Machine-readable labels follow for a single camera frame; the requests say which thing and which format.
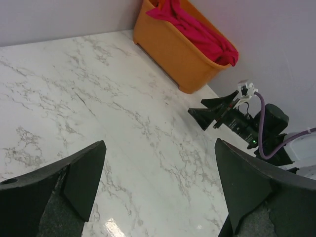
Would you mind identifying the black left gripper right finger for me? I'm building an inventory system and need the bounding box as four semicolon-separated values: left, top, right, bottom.
215;139;316;237

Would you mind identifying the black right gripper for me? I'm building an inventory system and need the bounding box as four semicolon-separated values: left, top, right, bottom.
188;90;289;148

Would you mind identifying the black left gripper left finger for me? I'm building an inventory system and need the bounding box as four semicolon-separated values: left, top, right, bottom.
0;141;107;237

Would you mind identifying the magenta t-shirt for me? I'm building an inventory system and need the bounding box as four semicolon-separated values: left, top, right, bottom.
146;0;239;67

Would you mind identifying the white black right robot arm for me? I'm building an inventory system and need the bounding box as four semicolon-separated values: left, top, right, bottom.
188;89;316;179

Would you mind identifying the orange plastic laundry basket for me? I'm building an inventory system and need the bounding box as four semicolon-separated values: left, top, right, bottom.
133;0;235;94

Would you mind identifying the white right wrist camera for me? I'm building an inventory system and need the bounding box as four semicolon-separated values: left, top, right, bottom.
234;80;258;108

